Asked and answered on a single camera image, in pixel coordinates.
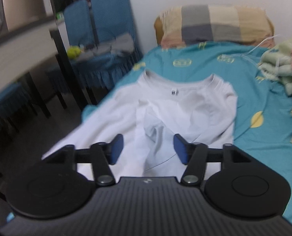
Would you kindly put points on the grey cloth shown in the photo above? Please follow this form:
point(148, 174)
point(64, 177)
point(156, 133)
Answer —
point(122, 43)

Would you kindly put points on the plaid pillow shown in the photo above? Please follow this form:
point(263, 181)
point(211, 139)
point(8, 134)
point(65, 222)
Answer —
point(209, 24)

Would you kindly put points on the pale green fluffy blanket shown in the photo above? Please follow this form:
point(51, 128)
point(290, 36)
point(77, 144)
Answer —
point(278, 59)

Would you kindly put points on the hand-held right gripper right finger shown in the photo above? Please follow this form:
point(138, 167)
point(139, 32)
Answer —
point(180, 150)

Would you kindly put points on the white shirt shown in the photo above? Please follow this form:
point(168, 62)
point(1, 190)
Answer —
point(185, 103)

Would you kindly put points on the teal printed bed sheet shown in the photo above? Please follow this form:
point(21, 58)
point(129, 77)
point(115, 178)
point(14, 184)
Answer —
point(266, 137)

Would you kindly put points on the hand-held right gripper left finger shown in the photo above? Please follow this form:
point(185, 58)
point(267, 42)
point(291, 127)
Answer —
point(116, 150)

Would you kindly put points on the blue covered chair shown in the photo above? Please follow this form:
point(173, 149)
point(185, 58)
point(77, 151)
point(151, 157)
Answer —
point(76, 22)
point(8, 98)
point(111, 12)

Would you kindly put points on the white table with dark top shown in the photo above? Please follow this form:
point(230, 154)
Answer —
point(13, 56)

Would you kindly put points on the yellow-green ball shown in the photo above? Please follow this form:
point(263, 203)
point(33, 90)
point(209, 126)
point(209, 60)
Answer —
point(73, 52)

